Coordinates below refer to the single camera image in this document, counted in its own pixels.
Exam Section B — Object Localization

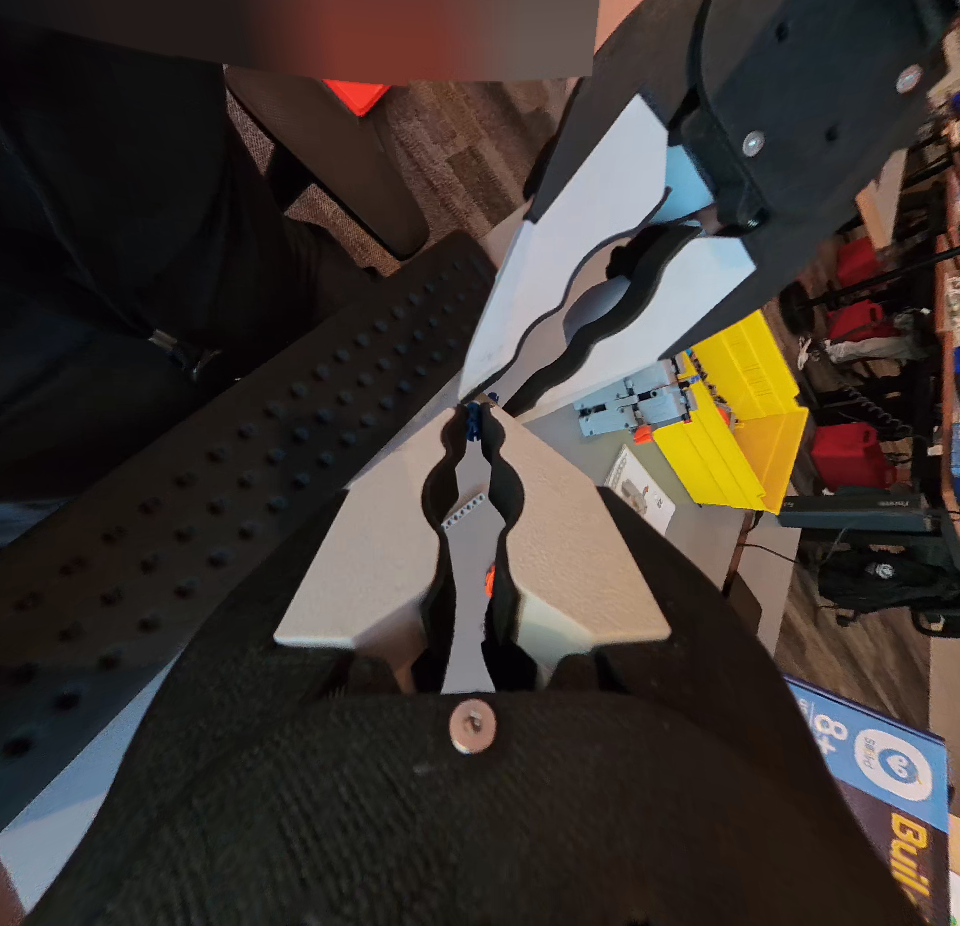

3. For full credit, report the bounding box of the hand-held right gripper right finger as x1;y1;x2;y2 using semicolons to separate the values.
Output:
478;403;674;689

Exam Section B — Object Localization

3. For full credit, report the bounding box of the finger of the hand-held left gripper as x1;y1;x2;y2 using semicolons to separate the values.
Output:
457;93;674;404
508;221;759;419

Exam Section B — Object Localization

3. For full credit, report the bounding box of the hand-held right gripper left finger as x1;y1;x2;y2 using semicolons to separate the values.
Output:
273;407;460;689

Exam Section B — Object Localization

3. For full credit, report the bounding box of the open white instruction booklet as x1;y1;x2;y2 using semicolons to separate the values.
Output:
603;444;676;536

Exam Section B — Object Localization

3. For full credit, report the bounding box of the long grey holed beam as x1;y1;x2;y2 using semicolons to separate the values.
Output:
441;493;489;531

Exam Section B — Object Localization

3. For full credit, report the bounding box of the grey motor block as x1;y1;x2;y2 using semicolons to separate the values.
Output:
573;359;695;441

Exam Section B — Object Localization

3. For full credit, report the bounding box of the black studded board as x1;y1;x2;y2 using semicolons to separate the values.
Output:
0;232;500;830

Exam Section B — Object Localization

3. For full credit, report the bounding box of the yellow parts bin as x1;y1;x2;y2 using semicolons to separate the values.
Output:
651;309;811;516

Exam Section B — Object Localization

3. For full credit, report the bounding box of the black portable device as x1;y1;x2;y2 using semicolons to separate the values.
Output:
778;489;942;535

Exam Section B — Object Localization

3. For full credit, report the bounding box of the black backpack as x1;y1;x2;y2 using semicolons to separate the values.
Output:
816;547;960;637

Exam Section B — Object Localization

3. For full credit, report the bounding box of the robot kit box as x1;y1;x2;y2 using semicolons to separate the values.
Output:
783;674;950;926

